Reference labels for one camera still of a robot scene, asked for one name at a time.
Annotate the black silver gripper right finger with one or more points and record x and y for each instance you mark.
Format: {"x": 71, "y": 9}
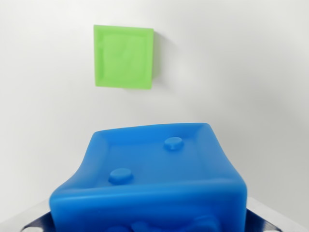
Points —
{"x": 263, "y": 222}

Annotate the black silver gripper left finger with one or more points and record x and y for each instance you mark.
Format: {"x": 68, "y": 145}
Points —
{"x": 29, "y": 221}

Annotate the blue cube with embossed face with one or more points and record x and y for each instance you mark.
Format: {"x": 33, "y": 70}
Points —
{"x": 149, "y": 183}

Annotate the green cube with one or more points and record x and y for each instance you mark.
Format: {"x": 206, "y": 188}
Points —
{"x": 123, "y": 58}

